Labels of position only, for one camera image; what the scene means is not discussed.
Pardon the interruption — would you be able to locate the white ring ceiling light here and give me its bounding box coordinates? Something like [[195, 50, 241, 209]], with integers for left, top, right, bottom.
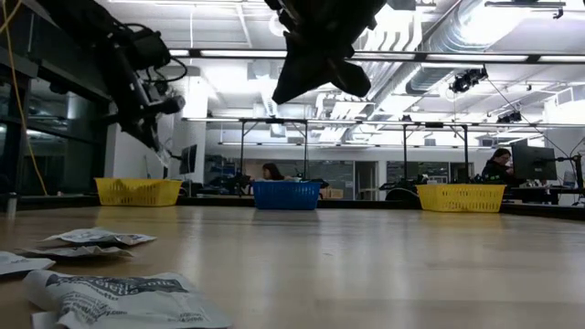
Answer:
[[268, 12, 287, 38]]

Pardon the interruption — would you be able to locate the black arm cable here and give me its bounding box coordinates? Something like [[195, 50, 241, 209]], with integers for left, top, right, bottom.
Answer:
[[148, 55, 189, 84]]

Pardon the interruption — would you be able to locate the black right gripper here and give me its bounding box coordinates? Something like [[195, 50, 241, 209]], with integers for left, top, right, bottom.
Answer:
[[263, 0, 388, 106]]

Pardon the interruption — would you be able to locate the black computer monitor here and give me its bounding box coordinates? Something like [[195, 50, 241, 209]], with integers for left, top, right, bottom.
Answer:
[[510, 144, 558, 182]]

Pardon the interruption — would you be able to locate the person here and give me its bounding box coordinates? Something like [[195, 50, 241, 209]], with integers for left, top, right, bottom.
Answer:
[[480, 147, 516, 186], [261, 162, 286, 182]]

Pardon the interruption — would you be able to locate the black glass partition frame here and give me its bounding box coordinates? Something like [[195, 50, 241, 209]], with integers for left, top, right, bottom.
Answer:
[[0, 45, 114, 197]]

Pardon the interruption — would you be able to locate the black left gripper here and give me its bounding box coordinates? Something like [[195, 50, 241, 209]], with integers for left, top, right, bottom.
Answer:
[[107, 68, 187, 154]]

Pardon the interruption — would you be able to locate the silver ceiling duct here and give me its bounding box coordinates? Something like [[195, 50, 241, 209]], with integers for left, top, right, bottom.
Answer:
[[346, 0, 527, 107]]

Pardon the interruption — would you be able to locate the black office chair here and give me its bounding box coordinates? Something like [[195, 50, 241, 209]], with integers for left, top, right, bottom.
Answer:
[[385, 187, 420, 203]]

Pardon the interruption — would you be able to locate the black wall monitor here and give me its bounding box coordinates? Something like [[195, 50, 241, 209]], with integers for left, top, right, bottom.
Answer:
[[178, 143, 198, 175]]

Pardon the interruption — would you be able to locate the long ceiling light rail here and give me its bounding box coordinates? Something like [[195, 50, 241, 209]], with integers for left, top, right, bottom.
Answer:
[[168, 47, 585, 65]]

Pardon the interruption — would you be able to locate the yellow hanging cable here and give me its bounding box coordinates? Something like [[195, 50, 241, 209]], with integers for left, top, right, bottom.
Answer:
[[0, 0, 49, 197]]

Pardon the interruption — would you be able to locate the yellow plastic basket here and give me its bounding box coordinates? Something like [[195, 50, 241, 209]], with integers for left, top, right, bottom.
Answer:
[[415, 183, 506, 214], [94, 176, 185, 207]]

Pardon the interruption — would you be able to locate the blue plastic basket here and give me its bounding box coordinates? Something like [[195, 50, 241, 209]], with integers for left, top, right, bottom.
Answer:
[[251, 179, 323, 212]]

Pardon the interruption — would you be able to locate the black metal rig frame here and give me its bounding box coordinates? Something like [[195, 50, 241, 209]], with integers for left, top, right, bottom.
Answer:
[[237, 117, 472, 189]]

